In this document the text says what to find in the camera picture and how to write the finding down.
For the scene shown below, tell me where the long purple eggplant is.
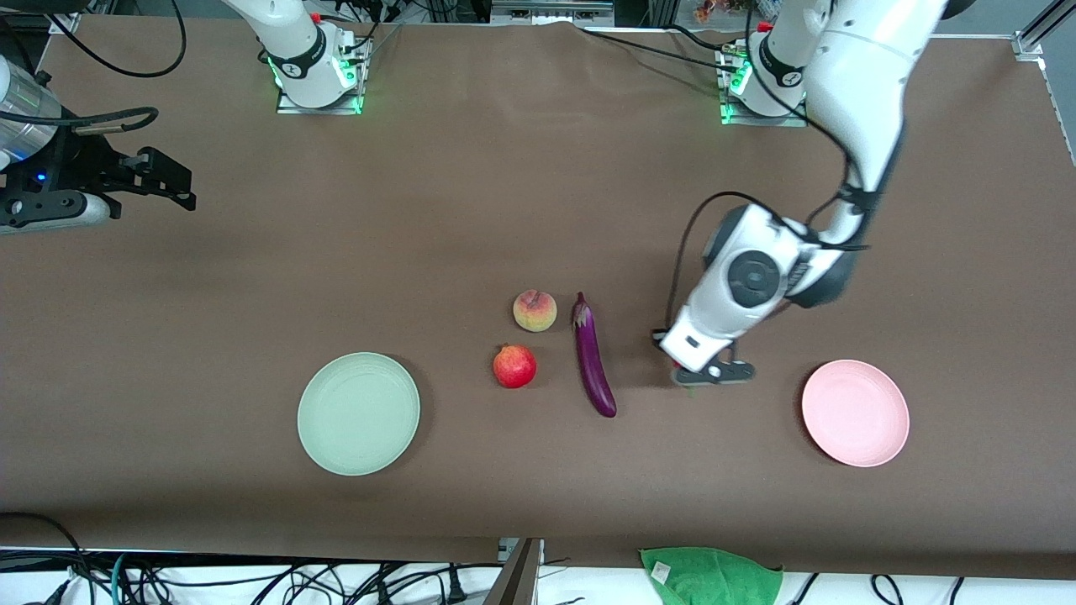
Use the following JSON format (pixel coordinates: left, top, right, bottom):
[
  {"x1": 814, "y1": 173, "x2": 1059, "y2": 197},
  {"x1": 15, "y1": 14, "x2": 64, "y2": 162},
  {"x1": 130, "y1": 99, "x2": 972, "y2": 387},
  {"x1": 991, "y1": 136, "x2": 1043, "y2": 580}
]
[{"x1": 572, "y1": 291, "x2": 619, "y2": 419}]

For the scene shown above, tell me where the yellow red peach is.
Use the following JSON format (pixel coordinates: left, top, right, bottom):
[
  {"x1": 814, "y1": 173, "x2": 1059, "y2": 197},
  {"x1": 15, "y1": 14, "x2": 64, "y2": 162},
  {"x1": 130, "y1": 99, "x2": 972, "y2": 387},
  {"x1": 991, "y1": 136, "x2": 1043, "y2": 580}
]
[{"x1": 513, "y1": 289, "x2": 558, "y2": 334}]

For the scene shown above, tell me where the red pomegranate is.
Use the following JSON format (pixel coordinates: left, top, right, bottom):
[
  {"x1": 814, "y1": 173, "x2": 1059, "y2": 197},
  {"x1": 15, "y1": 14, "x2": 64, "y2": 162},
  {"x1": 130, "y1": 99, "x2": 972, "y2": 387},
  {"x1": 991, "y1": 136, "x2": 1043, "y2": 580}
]
[{"x1": 493, "y1": 343, "x2": 538, "y2": 390}]

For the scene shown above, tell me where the brown table cover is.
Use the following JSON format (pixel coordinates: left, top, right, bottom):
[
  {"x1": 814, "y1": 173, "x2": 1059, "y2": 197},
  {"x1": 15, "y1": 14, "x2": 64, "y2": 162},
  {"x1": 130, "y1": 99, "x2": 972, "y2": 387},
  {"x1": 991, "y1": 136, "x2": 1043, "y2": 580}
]
[{"x1": 0, "y1": 15, "x2": 1076, "y2": 581}]

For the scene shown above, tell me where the pink round plate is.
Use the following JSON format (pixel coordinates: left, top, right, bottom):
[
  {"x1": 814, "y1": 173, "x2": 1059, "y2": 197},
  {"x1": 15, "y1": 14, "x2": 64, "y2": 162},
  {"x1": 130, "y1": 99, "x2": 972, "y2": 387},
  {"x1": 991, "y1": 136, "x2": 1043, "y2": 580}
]
[{"x1": 801, "y1": 360, "x2": 910, "y2": 468}]

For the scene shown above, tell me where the green cloth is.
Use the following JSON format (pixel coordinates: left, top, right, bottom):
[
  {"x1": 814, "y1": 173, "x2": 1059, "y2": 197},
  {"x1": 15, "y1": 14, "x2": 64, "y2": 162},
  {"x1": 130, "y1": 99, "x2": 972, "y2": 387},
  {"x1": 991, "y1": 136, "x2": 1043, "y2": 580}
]
[{"x1": 639, "y1": 546, "x2": 784, "y2": 605}]

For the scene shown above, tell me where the pale green round plate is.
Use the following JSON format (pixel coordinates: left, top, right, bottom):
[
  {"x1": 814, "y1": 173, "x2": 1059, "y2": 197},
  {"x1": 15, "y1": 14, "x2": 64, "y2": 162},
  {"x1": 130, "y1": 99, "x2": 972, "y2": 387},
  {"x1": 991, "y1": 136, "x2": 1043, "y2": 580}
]
[{"x1": 297, "y1": 351, "x2": 421, "y2": 477}]

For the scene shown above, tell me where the grey metal box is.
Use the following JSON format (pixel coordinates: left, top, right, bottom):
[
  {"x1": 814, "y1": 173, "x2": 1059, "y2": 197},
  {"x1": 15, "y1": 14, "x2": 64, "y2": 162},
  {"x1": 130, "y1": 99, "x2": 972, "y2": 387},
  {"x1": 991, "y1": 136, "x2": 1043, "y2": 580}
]
[{"x1": 492, "y1": 0, "x2": 615, "y2": 27}]

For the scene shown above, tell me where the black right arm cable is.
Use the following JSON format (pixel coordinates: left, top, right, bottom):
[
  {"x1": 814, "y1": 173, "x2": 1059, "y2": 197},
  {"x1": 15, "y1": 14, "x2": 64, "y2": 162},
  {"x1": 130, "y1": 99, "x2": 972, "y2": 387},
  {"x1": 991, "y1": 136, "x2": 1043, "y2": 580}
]
[{"x1": 0, "y1": 106, "x2": 160, "y2": 136}]

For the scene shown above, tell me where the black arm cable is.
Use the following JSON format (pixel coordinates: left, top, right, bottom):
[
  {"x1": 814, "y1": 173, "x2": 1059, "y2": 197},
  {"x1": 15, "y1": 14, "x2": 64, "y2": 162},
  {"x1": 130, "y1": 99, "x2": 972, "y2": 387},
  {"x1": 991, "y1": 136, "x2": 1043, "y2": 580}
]
[
  {"x1": 0, "y1": 106, "x2": 160, "y2": 136},
  {"x1": 667, "y1": 25, "x2": 877, "y2": 337}
]

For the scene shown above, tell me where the black looping background cable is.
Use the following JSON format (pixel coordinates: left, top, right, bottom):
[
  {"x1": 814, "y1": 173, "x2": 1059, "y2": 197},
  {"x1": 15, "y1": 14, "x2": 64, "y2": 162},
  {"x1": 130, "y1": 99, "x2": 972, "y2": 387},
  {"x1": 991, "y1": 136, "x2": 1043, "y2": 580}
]
[{"x1": 46, "y1": 0, "x2": 187, "y2": 79}]

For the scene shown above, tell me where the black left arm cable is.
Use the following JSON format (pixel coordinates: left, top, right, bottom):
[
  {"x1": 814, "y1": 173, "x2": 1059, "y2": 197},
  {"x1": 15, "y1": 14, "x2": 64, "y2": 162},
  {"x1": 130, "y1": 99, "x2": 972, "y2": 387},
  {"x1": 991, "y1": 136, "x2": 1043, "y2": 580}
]
[{"x1": 667, "y1": 25, "x2": 877, "y2": 337}]

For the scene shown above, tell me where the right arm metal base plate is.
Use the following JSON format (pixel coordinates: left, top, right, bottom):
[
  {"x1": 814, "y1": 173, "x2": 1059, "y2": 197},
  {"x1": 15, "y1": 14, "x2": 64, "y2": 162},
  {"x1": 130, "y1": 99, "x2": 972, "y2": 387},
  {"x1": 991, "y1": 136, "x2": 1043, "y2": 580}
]
[{"x1": 276, "y1": 38, "x2": 365, "y2": 115}]

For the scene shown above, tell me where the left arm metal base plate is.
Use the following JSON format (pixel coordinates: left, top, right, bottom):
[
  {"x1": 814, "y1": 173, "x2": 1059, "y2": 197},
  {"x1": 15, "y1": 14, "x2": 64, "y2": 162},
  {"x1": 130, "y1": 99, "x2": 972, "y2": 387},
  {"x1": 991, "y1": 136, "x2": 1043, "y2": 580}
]
[{"x1": 719, "y1": 46, "x2": 810, "y2": 128}]

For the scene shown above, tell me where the grey metal post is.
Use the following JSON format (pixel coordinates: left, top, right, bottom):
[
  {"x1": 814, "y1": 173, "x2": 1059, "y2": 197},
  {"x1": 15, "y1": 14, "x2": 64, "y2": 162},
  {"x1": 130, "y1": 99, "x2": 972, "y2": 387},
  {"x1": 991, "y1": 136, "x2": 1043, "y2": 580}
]
[{"x1": 483, "y1": 538, "x2": 545, "y2": 605}]

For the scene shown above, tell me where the black cable to base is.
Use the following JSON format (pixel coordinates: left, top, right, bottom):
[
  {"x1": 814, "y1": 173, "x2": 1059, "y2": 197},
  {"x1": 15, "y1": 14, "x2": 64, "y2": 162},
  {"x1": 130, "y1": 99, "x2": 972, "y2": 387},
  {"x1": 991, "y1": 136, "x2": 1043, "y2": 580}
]
[{"x1": 580, "y1": 25, "x2": 742, "y2": 75}]

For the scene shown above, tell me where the black floor cable loop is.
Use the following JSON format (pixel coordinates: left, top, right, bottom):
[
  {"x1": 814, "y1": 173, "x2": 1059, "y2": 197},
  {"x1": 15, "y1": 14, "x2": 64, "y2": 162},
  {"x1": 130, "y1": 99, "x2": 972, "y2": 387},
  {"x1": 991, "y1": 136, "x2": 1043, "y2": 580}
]
[{"x1": 0, "y1": 512, "x2": 95, "y2": 605}]

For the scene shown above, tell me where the aluminium frame profile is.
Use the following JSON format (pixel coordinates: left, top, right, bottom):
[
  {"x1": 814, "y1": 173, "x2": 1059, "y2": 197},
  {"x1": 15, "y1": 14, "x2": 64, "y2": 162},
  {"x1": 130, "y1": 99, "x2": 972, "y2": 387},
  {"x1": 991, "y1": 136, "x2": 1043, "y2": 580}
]
[{"x1": 1013, "y1": 0, "x2": 1076, "y2": 61}]

